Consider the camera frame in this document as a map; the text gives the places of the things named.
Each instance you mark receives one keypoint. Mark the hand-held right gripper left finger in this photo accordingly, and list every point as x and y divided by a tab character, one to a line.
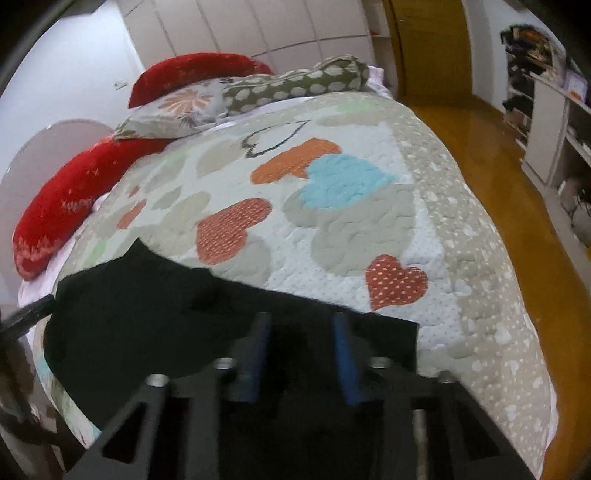
256	355

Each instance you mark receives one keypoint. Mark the purple box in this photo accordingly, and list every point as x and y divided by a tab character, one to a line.
577	85

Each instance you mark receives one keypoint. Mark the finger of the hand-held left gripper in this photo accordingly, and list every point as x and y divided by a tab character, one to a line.
27	316

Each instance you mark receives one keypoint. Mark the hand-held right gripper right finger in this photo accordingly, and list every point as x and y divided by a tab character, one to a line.
344	360

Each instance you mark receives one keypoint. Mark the white shelf unit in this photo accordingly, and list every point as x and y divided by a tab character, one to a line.
549	129

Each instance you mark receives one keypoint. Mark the dark clutter pile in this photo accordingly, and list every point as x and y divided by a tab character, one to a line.
526	50

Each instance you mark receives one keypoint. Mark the grey headboard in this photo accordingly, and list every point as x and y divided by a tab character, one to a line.
37	157

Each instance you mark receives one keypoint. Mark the wooden door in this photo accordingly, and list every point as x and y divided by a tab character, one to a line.
434	46

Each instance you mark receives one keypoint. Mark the floral pillow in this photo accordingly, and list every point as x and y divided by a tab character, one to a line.
180	106

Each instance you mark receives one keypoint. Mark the green polka dot pillow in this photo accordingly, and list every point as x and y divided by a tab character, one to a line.
286	85

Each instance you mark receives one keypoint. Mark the black hooded garment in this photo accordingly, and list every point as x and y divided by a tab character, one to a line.
138	314

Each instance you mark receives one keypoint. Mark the white wardrobe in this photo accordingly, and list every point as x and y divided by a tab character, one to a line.
231	27

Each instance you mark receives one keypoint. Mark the heart pattern quilt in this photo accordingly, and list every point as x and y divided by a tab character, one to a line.
351	230

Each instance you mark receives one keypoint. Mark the red pillow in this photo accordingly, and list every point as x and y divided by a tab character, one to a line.
60	207
184	74

